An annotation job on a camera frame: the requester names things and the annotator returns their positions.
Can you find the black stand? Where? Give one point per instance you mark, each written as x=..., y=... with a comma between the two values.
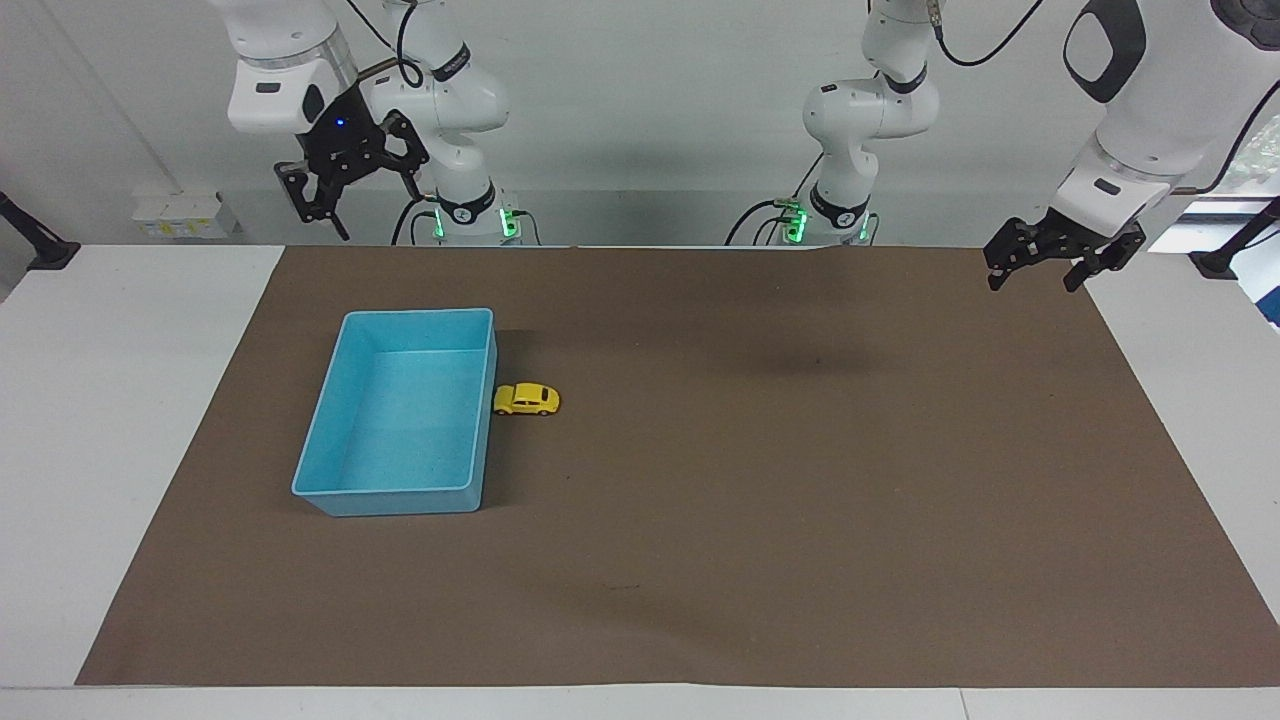
x=40, y=250
x=1225, y=260

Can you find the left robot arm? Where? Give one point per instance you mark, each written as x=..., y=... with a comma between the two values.
x=870, y=110

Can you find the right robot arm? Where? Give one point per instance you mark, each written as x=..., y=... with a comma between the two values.
x=455, y=100

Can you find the light blue plastic bin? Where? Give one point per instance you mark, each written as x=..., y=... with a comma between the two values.
x=400, y=420

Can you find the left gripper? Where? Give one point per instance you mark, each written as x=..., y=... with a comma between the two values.
x=1078, y=240

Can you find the yellow beetle toy car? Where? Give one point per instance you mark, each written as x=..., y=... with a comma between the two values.
x=527, y=400

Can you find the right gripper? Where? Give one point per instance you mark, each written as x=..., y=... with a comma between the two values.
x=335, y=130

